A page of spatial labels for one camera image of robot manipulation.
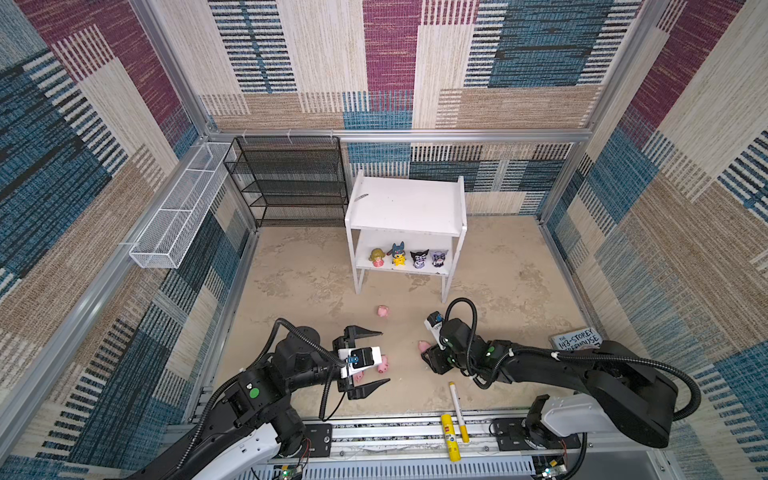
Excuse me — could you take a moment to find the olive green toy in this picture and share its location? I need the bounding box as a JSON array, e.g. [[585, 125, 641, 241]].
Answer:
[[369, 248, 387, 268]]

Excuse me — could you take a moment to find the yellow blue figure toy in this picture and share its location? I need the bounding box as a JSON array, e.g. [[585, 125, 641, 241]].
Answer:
[[387, 241, 406, 267]]

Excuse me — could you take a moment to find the black-eared figure toy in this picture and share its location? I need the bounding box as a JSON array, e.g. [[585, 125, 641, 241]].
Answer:
[[410, 249, 430, 269]]

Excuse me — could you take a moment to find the purple-eared black figure toy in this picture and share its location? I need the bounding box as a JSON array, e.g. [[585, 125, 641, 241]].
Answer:
[[430, 250, 448, 269]]

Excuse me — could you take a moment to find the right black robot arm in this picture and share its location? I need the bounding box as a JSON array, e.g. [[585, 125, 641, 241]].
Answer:
[[421, 311, 702, 449]]

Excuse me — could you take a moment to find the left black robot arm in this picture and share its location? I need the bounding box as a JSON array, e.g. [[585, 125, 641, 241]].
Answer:
[[132, 318, 385, 479]]

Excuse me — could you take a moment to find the white two-tier shelf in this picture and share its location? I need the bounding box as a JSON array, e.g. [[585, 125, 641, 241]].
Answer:
[[344, 171, 468, 302]]

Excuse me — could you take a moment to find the white yellow marker pen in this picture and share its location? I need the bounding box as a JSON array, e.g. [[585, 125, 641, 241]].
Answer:
[[448, 381, 470, 444]]

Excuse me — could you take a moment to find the yellow glue stick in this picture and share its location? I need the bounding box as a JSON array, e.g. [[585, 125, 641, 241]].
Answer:
[[440, 414, 461, 463]]

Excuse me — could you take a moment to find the treehouse book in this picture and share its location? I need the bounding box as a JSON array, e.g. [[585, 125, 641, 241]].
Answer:
[[550, 327, 603, 350]]

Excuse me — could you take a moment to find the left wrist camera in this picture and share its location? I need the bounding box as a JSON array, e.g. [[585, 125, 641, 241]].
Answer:
[[338, 347, 382, 378]]

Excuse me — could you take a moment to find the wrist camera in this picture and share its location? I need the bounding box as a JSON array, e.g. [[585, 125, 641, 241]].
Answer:
[[424, 311, 445, 350], [338, 347, 382, 378]]

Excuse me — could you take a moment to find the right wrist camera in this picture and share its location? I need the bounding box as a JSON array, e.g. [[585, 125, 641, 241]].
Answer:
[[424, 311, 445, 350]]

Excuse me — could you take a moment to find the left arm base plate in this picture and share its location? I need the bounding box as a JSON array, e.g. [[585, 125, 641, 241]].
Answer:
[[298, 423, 333, 459]]

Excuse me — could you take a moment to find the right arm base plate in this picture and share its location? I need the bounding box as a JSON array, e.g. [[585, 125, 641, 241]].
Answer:
[[488, 417, 581, 452]]

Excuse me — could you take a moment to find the black wire mesh rack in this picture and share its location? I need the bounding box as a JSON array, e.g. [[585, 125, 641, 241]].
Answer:
[[224, 136, 349, 228]]

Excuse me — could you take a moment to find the white wire mesh basket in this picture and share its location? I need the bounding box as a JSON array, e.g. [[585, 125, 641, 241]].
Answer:
[[129, 142, 229, 269]]

